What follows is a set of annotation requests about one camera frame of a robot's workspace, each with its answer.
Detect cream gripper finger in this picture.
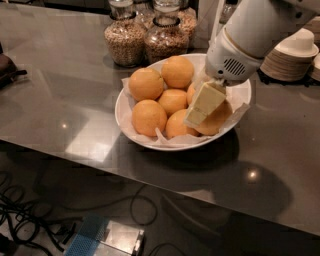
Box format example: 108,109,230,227
184,80,226,128

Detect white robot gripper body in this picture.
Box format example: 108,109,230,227
205,28,262,86

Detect large orange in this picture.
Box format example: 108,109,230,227
195,101,232,136

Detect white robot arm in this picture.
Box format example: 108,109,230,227
184,0,320,128

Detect back right orange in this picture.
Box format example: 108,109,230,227
186,83,195,105

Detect white paper bowl liner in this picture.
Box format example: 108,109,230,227
120,54,251,148

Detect white ceramic bowl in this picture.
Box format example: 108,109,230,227
114,53,253,152

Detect centre orange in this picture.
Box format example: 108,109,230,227
158,89,187,117

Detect back top orange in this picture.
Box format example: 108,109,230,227
161,56,194,88

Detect front middle orange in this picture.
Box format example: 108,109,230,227
165,109,198,139

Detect front left orange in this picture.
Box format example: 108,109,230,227
132,100,167,137

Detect back left orange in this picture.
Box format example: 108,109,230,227
128,68,164,101

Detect clear glass bottle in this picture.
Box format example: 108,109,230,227
219,0,239,25

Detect rear glass grain jar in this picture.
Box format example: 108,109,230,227
178,0,197,44

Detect glass grain jar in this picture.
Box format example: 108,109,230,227
104,0,146,67
178,0,197,44
144,0,189,64

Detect middle glass grain jar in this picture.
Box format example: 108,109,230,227
144,0,189,64

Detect stack of paper plates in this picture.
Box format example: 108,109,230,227
260,28,319,82

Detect black tray under plates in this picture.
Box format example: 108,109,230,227
257,69,320,88

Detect left glass grain jar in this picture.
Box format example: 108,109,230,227
104,0,146,67

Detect blue and silver floor box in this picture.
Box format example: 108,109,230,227
64,215,145,256

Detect dark brown object at left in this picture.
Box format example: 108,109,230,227
0,43,27,89

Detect white stand frame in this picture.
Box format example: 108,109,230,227
209,0,225,44

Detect black floor cables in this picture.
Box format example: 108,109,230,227
0,171,186,256

